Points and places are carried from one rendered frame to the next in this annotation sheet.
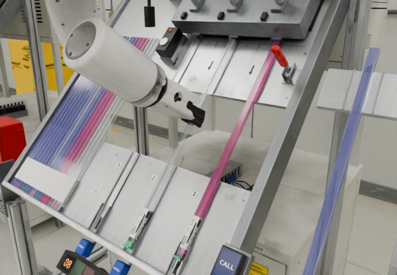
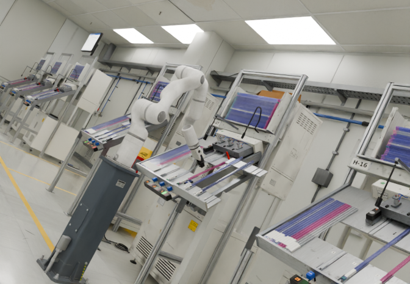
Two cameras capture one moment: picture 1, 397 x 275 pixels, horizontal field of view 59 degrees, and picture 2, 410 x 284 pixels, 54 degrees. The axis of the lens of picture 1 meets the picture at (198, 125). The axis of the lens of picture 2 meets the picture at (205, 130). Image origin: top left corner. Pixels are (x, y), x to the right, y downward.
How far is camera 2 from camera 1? 2.27 m
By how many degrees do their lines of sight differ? 30
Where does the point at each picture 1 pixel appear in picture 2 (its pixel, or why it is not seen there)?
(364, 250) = not seen: outside the picture
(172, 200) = (183, 176)
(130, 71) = (192, 137)
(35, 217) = not seen: hidden behind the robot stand
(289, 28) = (237, 154)
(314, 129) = (279, 272)
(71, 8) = (188, 122)
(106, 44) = (191, 129)
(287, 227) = not seen: hidden behind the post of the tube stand
